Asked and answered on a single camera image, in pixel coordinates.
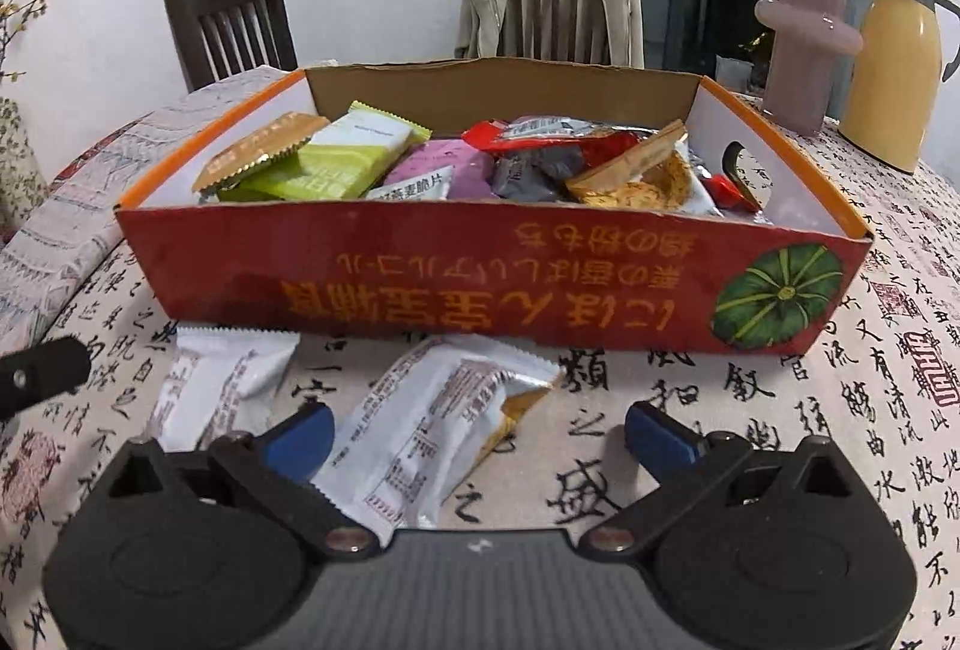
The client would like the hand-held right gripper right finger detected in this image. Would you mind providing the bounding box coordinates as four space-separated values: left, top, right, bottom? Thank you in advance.
581 401 863 557

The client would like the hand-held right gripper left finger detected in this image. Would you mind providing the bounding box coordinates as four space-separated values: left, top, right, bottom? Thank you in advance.
97 404 380 557

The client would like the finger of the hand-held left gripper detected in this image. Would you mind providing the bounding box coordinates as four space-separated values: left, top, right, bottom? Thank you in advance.
0 335 92 420

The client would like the orange white cookie snack packet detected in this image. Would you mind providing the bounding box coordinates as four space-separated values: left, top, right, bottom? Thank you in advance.
326 335 567 546

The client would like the red cardboard box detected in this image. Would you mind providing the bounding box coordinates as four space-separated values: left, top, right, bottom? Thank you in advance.
114 56 875 351

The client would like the silver white snack packet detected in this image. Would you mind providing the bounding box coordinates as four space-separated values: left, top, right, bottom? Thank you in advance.
675 148 725 216

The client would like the orange gold cookie packet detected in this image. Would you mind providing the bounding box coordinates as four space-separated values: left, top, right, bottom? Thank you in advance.
566 119 695 212

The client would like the small red snack packet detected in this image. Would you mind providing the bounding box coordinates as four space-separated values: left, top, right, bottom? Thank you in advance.
705 174 762 212

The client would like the green snack packet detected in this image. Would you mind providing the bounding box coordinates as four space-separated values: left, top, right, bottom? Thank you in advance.
225 101 432 201

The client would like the grey snack packet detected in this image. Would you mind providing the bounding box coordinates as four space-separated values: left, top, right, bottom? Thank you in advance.
491 144 586 201

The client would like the gold striped snack packet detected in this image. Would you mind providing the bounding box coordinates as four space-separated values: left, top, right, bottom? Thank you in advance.
191 112 331 195

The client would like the pink snack packet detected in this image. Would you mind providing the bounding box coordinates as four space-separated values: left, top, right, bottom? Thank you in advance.
382 138 500 201

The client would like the red silver snack packet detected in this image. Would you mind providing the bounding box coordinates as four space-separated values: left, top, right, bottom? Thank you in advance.
461 118 676 171

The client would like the floral ceramic vase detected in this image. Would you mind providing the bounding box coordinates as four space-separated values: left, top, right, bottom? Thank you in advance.
0 95 50 239

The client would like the red patterned tablecloth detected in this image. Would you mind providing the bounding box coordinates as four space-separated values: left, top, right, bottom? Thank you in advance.
49 118 151 186

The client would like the small white container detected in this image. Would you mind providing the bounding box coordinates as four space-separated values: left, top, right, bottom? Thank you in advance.
712 54 764 92

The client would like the dark wooden chair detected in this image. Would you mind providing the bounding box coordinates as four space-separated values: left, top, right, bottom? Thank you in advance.
163 0 299 92

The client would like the pink vase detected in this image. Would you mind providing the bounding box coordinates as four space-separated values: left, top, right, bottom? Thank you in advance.
754 0 863 137

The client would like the yellow thermos jug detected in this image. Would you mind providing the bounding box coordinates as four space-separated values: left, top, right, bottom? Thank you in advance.
838 0 960 175

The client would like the wooden slat chair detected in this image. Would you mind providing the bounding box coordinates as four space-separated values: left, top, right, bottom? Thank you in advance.
499 0 608 67

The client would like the chair draped with beige jacket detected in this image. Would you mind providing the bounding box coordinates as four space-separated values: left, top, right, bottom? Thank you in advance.
454 0 646 70

